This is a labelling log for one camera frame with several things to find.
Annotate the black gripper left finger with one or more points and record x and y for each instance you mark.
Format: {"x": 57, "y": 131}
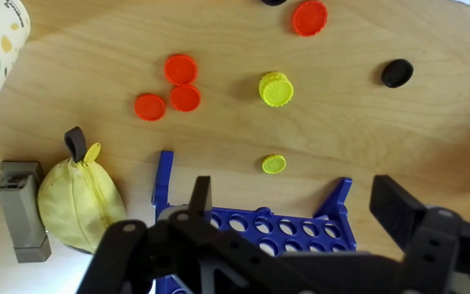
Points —
{"x": 191, "y": 245}

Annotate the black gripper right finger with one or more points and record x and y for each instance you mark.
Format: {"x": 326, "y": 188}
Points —
{"x": 408, "y": 217}

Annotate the grey stapler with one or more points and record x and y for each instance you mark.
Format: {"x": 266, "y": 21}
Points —
{"x": 21, "y": 212}

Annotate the red plastic disc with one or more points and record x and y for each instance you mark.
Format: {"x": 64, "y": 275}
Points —
{"x": 184, "y": 98}
{"x": 149, "y": 106}
{"x": 309, "y": 18}
{"x": 180, "y": 69}

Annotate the yellow plastic disc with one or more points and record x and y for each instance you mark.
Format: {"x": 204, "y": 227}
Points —
{"x": 274, "y": 163}
{"x": 277, "y": 93}
{"x": 268, "y": 75}

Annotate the blue connect four grid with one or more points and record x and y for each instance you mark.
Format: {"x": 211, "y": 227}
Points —
{"x": 277, "y": 229}

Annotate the yellow fabric pouch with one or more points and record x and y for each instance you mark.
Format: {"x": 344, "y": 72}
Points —
{"x": 80, "y": 201}

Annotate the black plastic disc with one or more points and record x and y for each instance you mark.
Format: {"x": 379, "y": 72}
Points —
{"x": 397, "y": 72}
{"x": 273, "y": 2}

